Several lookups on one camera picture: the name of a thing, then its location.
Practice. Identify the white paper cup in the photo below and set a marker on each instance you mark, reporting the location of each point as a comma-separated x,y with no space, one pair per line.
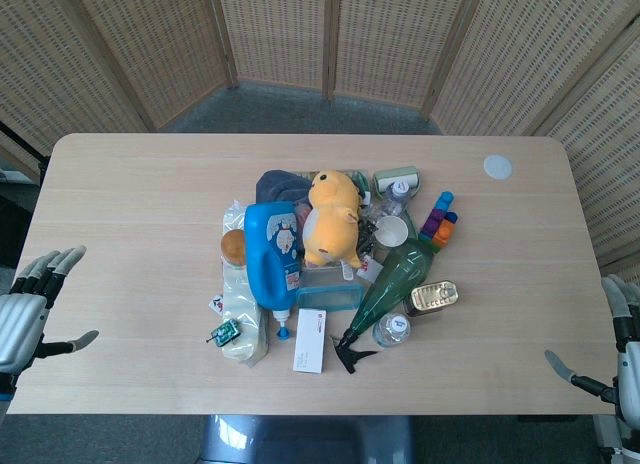
391,231

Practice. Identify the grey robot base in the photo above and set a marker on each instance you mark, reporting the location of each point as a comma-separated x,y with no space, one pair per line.
305,439

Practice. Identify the clear bag of white sheets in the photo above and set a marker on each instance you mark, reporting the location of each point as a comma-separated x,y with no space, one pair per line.
243,314

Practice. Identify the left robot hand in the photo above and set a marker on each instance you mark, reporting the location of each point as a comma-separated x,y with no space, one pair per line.
20,314

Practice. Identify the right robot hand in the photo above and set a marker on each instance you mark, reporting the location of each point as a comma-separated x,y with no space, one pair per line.
622,344

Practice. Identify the clear bottle white cap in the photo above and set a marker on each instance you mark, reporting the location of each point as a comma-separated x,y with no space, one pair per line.
397,196

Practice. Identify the small green circuit board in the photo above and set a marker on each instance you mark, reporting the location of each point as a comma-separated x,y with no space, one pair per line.
224,332

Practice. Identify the clear water bottle blue cap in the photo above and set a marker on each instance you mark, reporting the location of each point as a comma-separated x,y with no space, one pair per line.
391,330

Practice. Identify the blue lidded plastic container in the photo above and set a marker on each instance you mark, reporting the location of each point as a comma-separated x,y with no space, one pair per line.
327,296

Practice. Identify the yellow plush toy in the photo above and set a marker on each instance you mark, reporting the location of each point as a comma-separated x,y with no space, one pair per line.
330,219

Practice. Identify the blue detergent bottle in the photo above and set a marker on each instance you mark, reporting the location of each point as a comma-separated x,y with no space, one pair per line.
272,254

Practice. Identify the round brown bread bun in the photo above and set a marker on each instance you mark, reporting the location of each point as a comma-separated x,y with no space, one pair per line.
233,246

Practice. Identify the colourful building block stack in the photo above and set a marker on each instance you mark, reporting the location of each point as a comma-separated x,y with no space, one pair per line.
439,226

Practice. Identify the red white paper tag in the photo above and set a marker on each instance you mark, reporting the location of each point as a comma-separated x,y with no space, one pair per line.
367,269

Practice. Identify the playing card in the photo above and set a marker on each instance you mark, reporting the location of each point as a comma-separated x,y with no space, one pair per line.
217,304

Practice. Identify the gold tin can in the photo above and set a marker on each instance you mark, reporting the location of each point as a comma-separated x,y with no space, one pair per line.
434,296

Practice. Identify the white card box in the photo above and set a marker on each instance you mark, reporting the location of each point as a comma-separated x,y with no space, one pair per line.
310,339

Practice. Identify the black tripod stand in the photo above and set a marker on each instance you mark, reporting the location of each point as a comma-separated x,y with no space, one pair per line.
22,151

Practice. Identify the black binder clips bundle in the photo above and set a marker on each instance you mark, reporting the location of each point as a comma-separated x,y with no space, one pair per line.
367,229

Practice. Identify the green spray bottle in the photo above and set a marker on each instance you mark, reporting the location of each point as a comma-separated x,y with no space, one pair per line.
395,281

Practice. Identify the dark blue cloth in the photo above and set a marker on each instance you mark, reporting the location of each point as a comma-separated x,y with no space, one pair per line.
280,186

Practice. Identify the green white rectangular box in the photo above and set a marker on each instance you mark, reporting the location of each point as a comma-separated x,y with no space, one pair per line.
397,176

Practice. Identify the woven bamboo folding screen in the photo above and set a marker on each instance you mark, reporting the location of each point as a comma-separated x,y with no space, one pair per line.
320,44

